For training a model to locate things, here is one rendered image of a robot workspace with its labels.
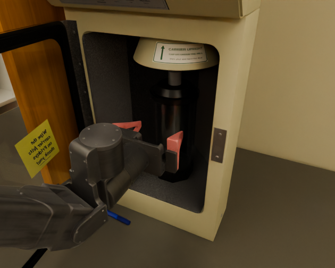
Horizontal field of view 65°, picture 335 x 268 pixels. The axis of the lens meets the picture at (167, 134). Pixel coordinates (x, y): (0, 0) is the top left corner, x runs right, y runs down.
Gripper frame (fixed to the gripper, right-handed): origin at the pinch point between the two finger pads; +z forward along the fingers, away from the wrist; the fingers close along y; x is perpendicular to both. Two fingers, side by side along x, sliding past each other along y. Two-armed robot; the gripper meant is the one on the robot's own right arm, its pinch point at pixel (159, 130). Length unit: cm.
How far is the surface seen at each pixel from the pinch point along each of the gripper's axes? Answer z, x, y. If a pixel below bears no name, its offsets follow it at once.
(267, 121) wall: 40.3, 15.5, -18.2
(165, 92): 4.4, -6.4, 0.6
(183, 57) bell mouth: 1.1, -15.2, -4.7
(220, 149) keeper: -2.4, -1.1, -13.5
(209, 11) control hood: -4.7, -23.5, -10.8
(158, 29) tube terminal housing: -1.7, -20.1, -1.8
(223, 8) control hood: -5.2, -24.0, -12.6
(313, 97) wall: 41, 5, -29
